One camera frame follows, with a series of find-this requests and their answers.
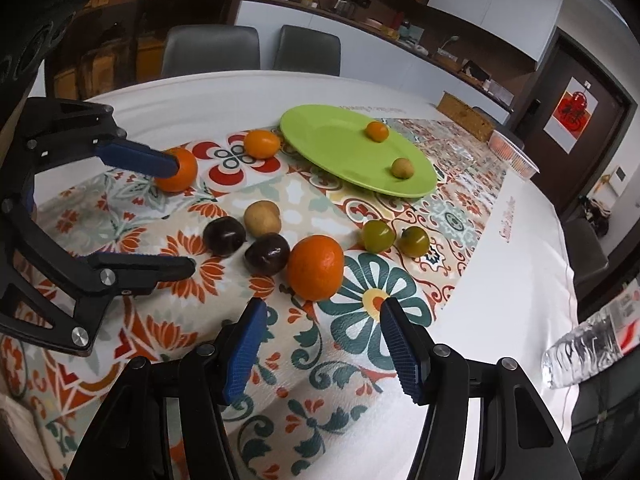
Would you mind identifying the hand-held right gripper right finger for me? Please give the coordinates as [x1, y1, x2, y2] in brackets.
[379, 297, 583, 480]

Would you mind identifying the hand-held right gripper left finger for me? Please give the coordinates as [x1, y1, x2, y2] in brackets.
[65, 297, 268, 480]

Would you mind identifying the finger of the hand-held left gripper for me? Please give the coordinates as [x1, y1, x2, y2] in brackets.
[10, 99, 183, 211]
[0, 200, 196, 358]

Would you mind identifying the dark purple plum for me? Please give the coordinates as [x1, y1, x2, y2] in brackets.
[243, 232, 292, 277]
[202, 216, 247, 258]

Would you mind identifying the green plum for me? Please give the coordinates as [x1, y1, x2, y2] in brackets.
[397, 226, 431, 258]
[361, 220, 396, 254]

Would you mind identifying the large orange mandarin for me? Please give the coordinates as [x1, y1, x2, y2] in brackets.
[285, 235, 346, 302]

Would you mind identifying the large tan longan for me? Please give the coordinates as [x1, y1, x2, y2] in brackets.
[243, 200, 282, 237]

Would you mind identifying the oval orange citrus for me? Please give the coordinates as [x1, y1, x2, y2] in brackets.
[243, 130, 281, 159]

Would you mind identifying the green plate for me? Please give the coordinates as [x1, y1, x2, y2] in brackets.
[279, 104, 437, 198]

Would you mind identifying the wooden shelf unit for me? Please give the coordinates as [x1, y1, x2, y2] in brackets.
[47, 0, 238, 101]

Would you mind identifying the grey dining chair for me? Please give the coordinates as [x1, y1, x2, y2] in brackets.
[567, 375, 640, 480]
[160, 25, 261, 78]
[560, 217, 610, 306]
[272, 25, 342, 77]

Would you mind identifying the white floral patterned tablecloth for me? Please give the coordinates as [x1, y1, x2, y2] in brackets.
[0, 70, 581, 480]

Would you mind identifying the clear plastic water bottle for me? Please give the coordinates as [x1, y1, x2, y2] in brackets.
[541, 290, 640, 388]

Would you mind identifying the white and pink plastic basket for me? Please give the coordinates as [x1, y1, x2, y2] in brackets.
[487, 130, 542, 179]

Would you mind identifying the dark shoes pile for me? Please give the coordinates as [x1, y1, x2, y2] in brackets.
[575, 195, 613, 236]

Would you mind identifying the woven wicker box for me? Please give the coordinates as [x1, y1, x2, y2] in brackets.
[436, 91, 496, 142]

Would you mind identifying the white kitchen counter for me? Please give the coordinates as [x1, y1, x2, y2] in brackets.
[235, 0, 516, 113]

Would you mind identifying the dark brown door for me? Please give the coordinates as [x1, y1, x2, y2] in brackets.
[520, 30, 636, 213]

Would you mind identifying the red and white door poster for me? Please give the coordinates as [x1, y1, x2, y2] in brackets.
[544, 77, 599, 153]

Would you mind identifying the white wall cabinet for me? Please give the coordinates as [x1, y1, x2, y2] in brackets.
[427, 0, 566, 61]

